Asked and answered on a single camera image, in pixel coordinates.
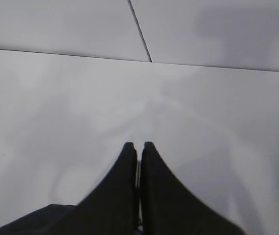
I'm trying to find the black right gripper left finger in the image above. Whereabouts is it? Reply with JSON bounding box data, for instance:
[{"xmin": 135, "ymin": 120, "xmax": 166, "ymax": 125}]
[{"xmin": 43, "ymin": 141, "xmax": 139, "ymax": 235}]

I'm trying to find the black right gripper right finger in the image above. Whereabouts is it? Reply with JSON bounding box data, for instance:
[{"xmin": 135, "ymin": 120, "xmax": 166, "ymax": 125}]
[{"xmin": 140, "ymin": 142, "xmax": 244, "ymax": 235}]

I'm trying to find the dark navy fabric lunch bag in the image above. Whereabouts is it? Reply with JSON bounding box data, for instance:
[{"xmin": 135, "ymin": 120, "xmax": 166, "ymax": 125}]
[{"xmin": 0, "ymin": 204, "xmax": 76, "ymax": 235}]

